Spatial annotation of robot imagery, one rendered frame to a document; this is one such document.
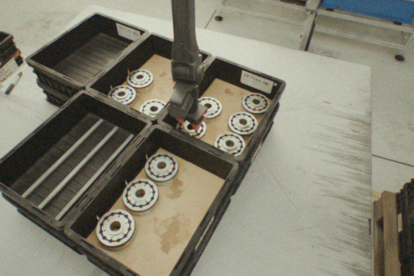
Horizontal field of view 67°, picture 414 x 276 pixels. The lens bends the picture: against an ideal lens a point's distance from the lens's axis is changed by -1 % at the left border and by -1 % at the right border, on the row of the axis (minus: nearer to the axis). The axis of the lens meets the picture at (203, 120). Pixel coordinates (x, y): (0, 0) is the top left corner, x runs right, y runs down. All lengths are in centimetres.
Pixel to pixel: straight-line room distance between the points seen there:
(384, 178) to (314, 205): 116
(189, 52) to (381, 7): 235
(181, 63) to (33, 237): 71
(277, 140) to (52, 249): 87
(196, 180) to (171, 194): 9
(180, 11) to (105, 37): 81
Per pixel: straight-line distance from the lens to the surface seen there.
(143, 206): 94
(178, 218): 95
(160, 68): 135
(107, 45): 151
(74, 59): 147
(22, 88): 162
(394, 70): 314
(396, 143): 253
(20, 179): 114
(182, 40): 83
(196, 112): 99
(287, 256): 108
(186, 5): 79
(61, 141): 117
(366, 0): 298
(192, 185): 99
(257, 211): 112
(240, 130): 109
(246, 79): 123
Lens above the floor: 170
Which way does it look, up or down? 50 degrees down
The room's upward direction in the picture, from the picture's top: 3 degrees clockwise
